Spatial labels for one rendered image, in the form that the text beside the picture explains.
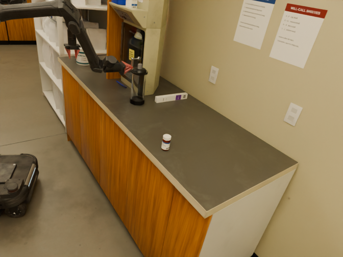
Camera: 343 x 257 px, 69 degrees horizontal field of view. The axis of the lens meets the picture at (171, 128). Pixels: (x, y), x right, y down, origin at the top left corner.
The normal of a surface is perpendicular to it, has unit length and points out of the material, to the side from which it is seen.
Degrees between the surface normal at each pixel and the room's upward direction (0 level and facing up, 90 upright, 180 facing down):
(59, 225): 0
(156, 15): 90
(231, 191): 1
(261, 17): 90
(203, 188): 0
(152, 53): 90
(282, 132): 90
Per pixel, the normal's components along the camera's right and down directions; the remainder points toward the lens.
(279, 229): -0.80, 0.20
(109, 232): 0.15, -0.85
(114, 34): 0.58, 0.48
